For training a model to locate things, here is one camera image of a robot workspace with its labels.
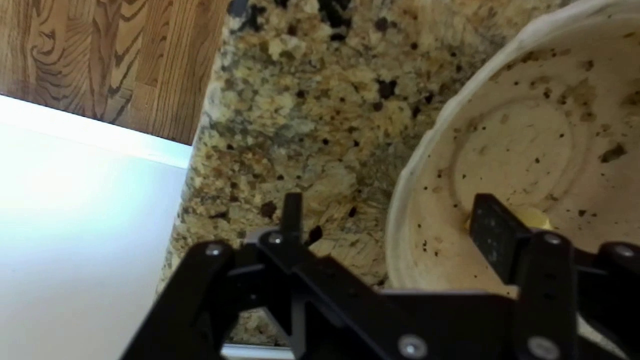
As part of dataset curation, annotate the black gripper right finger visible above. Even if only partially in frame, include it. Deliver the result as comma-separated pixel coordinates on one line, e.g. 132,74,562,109
470,194,532,285

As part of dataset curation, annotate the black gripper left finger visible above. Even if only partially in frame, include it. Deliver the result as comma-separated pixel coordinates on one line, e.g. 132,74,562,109
279,192,301,243

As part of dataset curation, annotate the beige speckled bowl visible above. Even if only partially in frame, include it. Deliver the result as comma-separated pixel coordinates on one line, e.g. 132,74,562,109
383,0,640,359

